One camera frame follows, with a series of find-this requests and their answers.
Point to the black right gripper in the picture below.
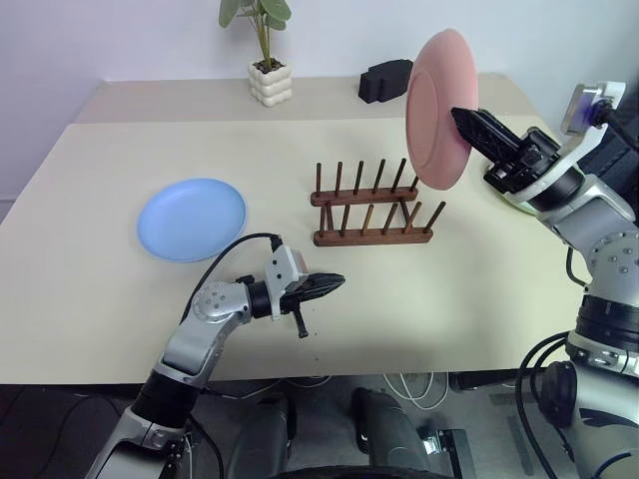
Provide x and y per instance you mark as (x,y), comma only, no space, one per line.
(524,167)

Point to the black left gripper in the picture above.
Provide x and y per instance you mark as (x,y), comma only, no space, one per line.
(298,298)

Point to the pink plate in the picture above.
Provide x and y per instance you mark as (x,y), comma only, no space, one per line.
(439,125)

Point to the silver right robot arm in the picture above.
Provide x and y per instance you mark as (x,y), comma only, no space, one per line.
(614,249)

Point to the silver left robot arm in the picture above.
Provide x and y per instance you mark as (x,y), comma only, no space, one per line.
(209,307)

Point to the wooden dish rack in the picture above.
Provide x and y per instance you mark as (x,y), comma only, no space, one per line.
(369,238)

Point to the green plate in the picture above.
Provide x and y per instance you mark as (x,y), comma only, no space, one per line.
(516,205)

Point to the black foam block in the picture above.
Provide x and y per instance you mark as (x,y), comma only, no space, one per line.
(384,80)

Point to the blue plate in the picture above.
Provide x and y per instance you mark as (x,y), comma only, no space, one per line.
(192,219)

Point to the dark rounded shape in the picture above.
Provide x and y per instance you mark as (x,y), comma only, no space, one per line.
(384,429)

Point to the white bubble plant pot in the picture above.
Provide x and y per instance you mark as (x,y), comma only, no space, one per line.
(270,85)

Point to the green leafy plant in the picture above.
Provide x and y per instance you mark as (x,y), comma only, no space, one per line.
(264,35)

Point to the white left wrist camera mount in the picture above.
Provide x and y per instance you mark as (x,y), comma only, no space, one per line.
(279,269)

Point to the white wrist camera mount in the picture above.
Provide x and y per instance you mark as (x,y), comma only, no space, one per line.
(279,269)
(584,144)

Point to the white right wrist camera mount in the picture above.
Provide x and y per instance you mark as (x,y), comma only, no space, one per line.
(584,144)

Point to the black metal floor bracket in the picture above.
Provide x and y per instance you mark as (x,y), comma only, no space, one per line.
(449,449)

